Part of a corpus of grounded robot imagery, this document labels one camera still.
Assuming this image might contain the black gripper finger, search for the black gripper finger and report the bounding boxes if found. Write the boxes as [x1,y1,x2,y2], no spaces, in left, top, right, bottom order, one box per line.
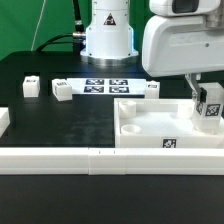
[185,73,205,102]

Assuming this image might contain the white square tabletop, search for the white square tabletop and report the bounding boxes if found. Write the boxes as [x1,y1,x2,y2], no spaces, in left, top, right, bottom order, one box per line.
[114,98,224,149]

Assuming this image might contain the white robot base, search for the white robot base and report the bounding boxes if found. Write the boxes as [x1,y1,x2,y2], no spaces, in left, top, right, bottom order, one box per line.
[80,0,139,66]

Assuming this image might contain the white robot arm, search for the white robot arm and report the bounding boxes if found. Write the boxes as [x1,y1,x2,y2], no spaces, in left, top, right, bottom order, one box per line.
[142,0,224,102]

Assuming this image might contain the white fiducial marker sheet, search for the white fiducial marker sheet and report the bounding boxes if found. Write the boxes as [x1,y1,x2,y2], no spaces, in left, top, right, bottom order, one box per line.
[67,78,146,95]

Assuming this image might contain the white U-shaped obstacle fence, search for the white U-shaped obstacle fence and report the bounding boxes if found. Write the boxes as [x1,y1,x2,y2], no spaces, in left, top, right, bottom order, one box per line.
[0,107,224,176]

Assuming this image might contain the black cables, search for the black cables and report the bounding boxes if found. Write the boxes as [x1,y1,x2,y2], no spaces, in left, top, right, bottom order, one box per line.
[35,0,88,53]

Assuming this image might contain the white thin cable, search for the white thin cable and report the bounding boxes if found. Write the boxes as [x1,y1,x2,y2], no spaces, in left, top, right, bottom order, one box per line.
[30,0,47,52]

